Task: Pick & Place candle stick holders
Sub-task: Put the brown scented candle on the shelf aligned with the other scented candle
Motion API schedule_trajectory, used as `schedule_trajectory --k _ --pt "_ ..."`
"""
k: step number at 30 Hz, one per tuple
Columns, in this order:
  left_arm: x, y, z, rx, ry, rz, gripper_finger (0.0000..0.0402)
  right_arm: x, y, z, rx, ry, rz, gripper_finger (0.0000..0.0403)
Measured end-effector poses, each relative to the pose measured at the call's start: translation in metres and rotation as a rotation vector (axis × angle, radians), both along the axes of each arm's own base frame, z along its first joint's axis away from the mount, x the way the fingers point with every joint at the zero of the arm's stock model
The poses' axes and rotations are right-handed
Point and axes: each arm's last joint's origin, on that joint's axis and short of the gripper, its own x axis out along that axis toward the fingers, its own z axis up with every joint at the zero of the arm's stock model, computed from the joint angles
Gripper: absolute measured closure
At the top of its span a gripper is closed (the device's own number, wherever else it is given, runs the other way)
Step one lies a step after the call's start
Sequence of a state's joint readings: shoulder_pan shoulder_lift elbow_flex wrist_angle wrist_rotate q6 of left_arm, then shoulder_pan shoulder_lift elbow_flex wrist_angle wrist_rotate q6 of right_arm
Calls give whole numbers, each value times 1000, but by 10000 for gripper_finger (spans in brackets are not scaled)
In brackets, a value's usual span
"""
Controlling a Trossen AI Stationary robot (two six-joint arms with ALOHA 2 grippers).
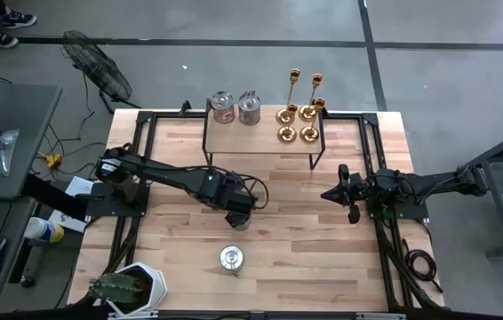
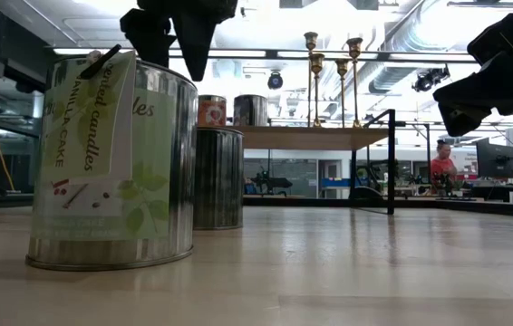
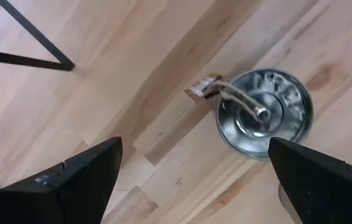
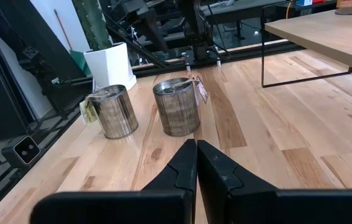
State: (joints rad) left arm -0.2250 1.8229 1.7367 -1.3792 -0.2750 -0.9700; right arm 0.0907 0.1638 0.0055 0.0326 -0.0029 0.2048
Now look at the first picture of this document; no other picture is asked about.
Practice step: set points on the green cactus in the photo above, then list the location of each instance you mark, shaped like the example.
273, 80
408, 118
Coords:
116, 288

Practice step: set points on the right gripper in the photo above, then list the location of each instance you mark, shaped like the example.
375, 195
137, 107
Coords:
358, 191

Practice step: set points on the wooden shelf with black legs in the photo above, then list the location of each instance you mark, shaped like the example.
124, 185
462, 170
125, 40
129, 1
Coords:
247, 142

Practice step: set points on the floral label candle tin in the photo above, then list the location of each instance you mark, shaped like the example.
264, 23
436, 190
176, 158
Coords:
249, 103

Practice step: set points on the tall brass candlestick holder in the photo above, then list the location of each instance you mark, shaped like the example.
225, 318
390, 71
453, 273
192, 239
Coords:
307, 114

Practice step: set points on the white paper sheet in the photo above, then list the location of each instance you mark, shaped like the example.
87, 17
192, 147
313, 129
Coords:
67, 218
80, 186

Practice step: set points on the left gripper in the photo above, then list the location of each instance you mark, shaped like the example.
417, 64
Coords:
239, 203

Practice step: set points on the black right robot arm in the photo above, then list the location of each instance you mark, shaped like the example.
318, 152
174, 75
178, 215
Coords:
433, 183

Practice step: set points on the orange label candle tin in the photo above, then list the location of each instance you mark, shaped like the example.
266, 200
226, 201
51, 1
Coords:
222, 101

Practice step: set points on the grey side table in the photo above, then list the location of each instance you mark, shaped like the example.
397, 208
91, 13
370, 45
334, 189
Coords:
20, 115

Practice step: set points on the white bottle with yellow lid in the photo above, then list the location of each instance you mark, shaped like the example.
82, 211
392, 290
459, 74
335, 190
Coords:
40, 229

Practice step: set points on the short brass candlestick holder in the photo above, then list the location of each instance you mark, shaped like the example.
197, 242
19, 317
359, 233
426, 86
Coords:
287, 134

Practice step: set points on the yellow power plug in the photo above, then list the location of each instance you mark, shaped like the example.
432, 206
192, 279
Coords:
53, 159

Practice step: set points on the medium brass candlestick holder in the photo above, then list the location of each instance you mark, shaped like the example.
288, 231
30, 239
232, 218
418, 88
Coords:
309, 134

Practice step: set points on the black table frame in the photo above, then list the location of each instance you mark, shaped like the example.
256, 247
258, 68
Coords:
372, 133

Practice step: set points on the black floor fan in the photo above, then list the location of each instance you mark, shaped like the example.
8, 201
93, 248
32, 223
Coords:
100, 69

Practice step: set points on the vanilla cake candle tin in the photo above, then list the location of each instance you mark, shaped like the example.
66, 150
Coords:
231, 258

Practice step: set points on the person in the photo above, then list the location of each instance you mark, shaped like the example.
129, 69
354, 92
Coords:
18, 20

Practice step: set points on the clear plastic bag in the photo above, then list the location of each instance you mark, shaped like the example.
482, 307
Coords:
0, 153

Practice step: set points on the tallest brass candlestick holder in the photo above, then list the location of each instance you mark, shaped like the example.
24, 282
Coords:
283, 117

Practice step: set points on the white hexagonal plant pot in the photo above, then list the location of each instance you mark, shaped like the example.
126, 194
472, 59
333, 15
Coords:
158, 284

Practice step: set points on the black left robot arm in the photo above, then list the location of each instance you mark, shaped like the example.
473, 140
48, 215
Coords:
162, 171

